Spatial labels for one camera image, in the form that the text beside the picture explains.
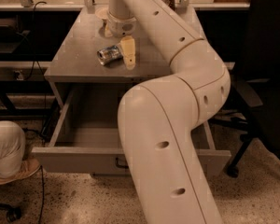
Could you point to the white paper bowl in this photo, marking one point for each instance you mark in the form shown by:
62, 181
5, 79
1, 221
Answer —
102, 13

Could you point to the tan shoe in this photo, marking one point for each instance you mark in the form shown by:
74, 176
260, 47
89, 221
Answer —
19, 171

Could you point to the black chair caster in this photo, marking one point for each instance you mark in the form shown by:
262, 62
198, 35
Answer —
13, 213

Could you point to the silver redbull can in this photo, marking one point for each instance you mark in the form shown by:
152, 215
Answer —
108, 55

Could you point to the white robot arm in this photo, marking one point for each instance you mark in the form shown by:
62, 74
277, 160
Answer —
185, 197

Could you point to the person leg beige trousers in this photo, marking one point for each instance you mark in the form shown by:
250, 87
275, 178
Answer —
12, 143

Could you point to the grey drawer cabinet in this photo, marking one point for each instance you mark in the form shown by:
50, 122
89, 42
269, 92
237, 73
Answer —
78, 79

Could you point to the open grey top drawer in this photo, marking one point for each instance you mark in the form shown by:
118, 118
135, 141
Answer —
81, 153

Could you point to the black drawer handle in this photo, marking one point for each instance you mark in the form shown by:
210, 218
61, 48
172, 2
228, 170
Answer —
119, 165

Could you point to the black office chair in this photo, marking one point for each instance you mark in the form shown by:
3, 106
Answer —
255, 82

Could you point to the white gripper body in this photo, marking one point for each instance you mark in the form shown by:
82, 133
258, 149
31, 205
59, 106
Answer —
122, 27

